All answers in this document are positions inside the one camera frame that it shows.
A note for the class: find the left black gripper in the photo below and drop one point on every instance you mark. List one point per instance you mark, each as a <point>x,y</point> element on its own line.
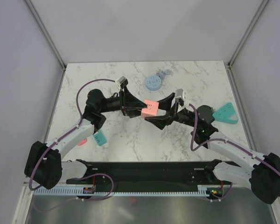
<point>128,101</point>

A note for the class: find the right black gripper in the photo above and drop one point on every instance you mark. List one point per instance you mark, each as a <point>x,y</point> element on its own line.
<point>161,122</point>

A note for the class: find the pink cube socket adapter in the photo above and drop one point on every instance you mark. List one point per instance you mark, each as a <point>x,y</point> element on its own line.
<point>151,110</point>

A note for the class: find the blue round power strip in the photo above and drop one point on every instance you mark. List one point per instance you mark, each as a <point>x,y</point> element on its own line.
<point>154,82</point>

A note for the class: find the pink plug adapter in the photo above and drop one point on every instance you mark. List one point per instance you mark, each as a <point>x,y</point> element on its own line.
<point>82,142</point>

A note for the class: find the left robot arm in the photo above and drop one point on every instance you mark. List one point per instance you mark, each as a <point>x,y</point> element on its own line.
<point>44,164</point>

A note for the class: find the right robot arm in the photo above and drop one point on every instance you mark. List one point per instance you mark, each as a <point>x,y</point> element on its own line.
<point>253,170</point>

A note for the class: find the teal rectangular power strip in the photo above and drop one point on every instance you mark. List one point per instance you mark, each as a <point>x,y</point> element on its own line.
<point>100,138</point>

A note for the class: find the teal triangular power strip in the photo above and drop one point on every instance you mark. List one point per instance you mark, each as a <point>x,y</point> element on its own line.
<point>226,114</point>

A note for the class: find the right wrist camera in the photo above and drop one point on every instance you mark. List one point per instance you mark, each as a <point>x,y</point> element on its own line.
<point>179,97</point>

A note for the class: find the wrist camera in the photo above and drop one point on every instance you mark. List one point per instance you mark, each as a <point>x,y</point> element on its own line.
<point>179,97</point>
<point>121,83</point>

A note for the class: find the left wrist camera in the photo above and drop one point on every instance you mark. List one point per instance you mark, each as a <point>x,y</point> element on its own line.
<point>121,83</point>

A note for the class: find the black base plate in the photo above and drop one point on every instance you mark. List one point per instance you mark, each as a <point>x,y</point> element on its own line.
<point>172,175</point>

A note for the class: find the white cable duct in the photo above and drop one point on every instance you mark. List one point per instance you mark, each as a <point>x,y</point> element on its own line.
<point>84,190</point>

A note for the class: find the right aluminium frame post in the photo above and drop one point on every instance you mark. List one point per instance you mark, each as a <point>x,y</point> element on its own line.
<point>249,30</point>

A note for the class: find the aluminium frame post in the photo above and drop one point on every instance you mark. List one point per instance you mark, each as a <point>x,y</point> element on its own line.
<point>249,30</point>
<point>32,9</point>

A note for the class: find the left aluminium frame post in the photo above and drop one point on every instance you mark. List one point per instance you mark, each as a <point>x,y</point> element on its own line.
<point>32,9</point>

